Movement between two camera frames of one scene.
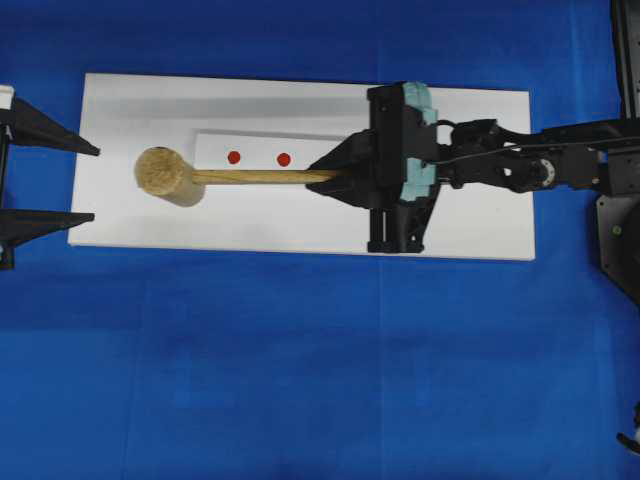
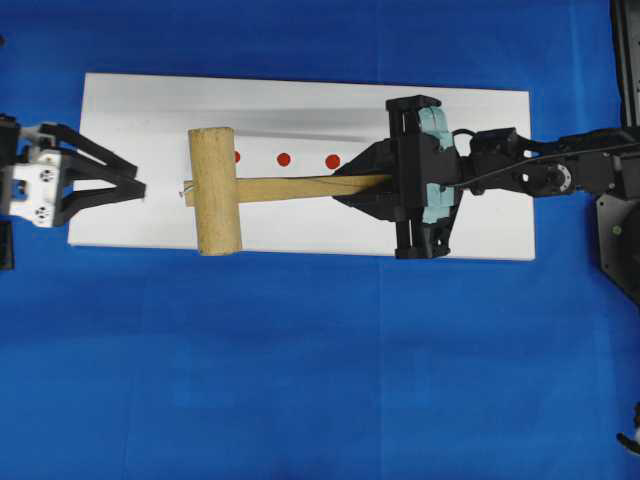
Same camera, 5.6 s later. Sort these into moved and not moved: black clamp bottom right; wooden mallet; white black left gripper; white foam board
Moved: white black left gripper; wooden mallet
Not moved: white foam board; black clamp bottom right
